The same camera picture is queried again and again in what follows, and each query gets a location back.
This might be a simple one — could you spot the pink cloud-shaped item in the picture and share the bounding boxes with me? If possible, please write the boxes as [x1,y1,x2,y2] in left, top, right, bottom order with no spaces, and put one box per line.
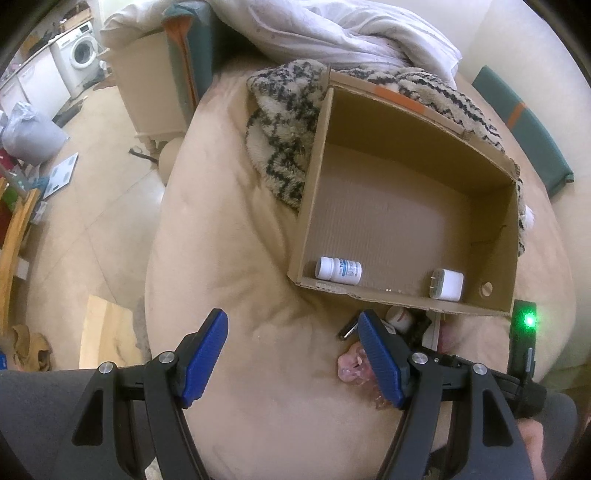
[338,348,370,383]

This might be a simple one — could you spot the wooden rack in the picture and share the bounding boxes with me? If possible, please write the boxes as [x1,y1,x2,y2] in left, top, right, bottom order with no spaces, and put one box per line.
[0,178,42,319]

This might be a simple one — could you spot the white round container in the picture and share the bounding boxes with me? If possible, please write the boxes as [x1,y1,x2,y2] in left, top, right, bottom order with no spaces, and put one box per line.
[385,306,416,333]

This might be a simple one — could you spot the cardboard box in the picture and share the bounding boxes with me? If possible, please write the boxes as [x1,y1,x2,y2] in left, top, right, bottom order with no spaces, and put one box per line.
[287,68,520,318]

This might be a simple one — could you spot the beige bed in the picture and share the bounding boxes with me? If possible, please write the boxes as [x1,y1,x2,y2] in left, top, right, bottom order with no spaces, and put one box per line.
[144,69,591,480]

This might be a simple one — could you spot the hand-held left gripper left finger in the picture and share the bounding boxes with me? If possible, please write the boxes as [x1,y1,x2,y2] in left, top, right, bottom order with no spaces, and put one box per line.
[51,308,229,480]

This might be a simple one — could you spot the white washing machine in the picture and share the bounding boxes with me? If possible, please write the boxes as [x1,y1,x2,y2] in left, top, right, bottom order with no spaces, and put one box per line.
[50,23,102,99]

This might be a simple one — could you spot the white pill bottle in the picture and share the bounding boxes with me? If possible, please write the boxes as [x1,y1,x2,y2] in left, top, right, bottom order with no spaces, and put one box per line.
[315,257,363,285]

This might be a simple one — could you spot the teal cushion with orange stripe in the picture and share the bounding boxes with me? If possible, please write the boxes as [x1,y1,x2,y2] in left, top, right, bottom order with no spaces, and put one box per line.
[471,65,574,199]

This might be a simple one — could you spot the grey plastic bag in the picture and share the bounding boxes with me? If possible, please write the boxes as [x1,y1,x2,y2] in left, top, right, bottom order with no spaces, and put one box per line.
[0,102,70,166]

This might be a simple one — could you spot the light wooden board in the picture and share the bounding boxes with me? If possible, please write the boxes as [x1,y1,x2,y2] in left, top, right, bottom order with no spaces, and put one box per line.
[79,295,144,370]

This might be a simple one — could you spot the white wooden furniture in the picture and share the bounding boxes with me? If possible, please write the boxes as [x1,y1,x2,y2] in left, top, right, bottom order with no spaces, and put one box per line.
[105,34,195,153]

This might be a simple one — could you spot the white duvet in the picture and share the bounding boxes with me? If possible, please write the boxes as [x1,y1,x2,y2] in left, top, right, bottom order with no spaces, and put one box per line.
[99,0,463,86]

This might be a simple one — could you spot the person's right leg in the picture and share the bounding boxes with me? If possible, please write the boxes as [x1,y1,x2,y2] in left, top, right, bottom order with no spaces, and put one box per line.
[540,392,580,480]

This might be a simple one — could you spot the black patterned fluffy blanket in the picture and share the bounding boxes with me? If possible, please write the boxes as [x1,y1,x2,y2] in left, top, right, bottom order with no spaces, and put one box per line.
[246,60,536,257]

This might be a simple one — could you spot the white bathroom scale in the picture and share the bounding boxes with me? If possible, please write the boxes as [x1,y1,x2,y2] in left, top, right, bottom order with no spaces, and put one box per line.
[42,152,80,200]

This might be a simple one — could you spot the person's right forearm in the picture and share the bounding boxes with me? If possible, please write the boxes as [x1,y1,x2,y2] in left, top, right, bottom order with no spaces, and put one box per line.
[517,418,548,469]

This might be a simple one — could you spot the white kitchen cabinet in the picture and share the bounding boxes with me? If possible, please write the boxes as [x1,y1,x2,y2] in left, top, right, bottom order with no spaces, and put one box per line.
[0,60,70,121]

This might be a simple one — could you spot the white charger adapter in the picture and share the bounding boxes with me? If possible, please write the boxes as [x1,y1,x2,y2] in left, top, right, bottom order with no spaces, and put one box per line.
[427,269,465,303]

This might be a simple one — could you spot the teal cushion with orange edge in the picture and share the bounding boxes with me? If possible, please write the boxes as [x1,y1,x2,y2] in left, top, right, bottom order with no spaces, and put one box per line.
[164,0,218,109]

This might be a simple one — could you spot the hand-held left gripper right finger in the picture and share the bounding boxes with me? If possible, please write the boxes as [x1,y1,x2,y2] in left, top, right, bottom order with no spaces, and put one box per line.
[358,310,536,480]

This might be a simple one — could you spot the brown slipper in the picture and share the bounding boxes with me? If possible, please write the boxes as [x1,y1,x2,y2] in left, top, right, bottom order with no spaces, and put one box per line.
[28,335,52,370]
[11,324,33,365]

